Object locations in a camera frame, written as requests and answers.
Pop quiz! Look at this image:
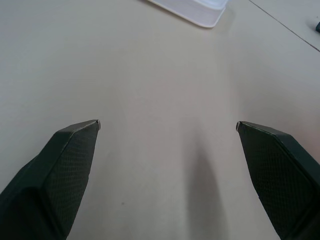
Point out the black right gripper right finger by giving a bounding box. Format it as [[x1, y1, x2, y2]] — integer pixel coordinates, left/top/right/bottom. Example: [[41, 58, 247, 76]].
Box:
[[235, 120, 320, 240]]

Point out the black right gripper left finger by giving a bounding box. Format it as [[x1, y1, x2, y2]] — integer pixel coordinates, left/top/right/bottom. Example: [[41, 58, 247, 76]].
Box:
[[0, 119, 102, 240]]

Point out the white plastic tray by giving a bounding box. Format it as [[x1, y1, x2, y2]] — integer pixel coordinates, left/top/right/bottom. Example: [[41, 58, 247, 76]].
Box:
[[145, 0, 229, 29]]

